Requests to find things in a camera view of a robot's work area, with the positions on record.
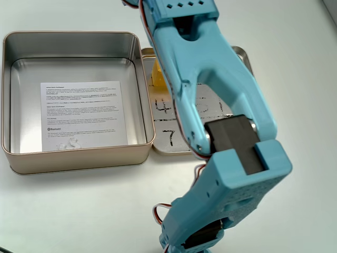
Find yellow lego block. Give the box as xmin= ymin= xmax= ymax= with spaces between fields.
xmin=150 ymin=60 xmax=169 ymax=89

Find small clear plastic piece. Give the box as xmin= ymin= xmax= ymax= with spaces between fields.
xmin=56 ymin=138 xmax=82 ymax=151

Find white printed paper label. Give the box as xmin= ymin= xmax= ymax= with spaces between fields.
xmin=39 ymin=81 xmax=129 ymax=152

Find silver tin lid with numbers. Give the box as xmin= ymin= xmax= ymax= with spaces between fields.
xmin=141 ymin=46 xmax=253 ymax=156

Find gold square tin box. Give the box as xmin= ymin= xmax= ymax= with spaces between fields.
xmin=1 ymin=31 xmax=155 ymax=175

